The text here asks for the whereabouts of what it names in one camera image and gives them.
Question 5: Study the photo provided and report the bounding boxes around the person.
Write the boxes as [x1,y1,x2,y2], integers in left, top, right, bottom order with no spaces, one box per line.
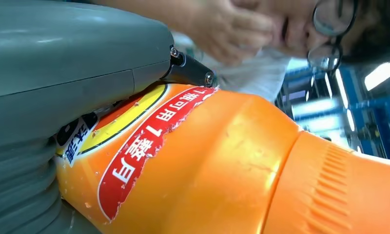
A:
[91,0,390,104]

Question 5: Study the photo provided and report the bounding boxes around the black eyeglasses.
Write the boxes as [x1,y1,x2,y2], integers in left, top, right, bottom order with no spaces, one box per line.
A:
[307,0,360,73]

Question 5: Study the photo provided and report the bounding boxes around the orange detergent bottle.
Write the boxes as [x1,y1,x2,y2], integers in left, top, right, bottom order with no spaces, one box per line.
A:
[54,82,390,234]

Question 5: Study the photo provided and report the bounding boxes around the blue metal shelf rack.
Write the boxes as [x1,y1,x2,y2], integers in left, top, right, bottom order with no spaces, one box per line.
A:
[279,63,390,162]

